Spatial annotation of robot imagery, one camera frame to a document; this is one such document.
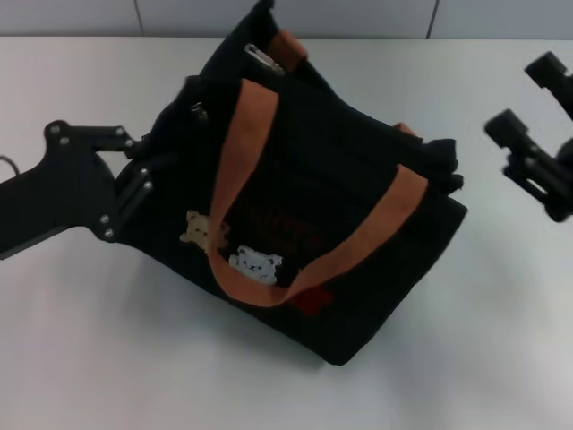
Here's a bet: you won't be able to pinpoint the silver main zipper pull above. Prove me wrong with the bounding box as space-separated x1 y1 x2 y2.
244 43 286 75

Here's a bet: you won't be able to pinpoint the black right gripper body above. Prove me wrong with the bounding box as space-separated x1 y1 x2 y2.
557 138 573 211

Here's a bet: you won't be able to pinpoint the black food bag orange straps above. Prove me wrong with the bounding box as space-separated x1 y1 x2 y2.
118 0 469 367

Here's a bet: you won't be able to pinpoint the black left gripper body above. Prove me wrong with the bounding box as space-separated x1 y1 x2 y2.
0 119 121 262

